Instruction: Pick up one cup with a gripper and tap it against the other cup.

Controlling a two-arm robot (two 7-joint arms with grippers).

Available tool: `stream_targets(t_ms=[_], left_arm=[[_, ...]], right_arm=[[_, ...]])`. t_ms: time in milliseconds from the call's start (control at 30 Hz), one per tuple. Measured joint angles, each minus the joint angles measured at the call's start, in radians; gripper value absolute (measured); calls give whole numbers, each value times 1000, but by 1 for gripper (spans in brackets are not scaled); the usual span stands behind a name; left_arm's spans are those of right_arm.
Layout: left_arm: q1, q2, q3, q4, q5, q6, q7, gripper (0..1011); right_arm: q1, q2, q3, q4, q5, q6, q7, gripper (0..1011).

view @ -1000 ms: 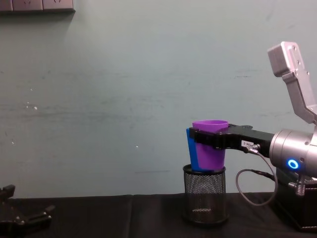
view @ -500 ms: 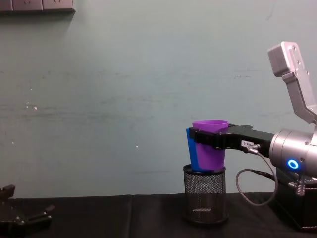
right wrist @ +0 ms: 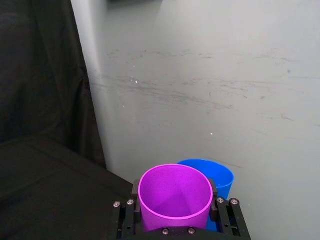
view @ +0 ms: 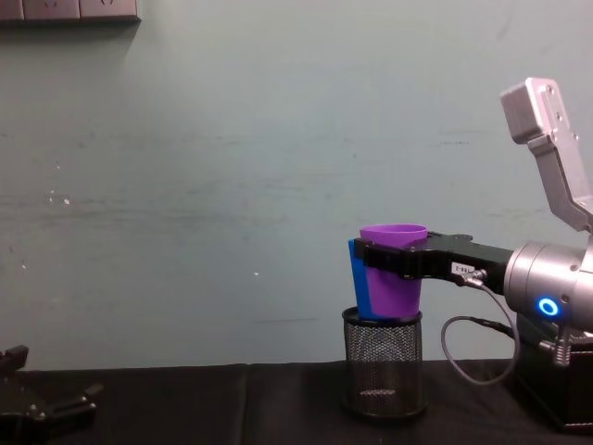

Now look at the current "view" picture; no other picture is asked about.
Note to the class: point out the black box with white stitching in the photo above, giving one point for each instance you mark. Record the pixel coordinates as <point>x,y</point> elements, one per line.
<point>560,394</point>

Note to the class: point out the blue plastic cup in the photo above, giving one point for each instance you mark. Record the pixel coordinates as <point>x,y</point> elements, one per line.
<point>357,283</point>

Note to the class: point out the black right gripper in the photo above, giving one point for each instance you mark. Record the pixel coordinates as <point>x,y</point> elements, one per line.
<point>486,264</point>

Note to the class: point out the grey wall socket panel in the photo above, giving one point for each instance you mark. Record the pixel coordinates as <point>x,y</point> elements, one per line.
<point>69,9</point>

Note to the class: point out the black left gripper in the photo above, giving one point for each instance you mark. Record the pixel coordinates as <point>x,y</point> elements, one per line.
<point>23,417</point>

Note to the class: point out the purple plastic cup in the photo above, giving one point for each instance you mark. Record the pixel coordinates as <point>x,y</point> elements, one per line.
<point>394,292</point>

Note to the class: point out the black table cloth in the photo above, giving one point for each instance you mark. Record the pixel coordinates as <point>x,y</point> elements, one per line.
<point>222,408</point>

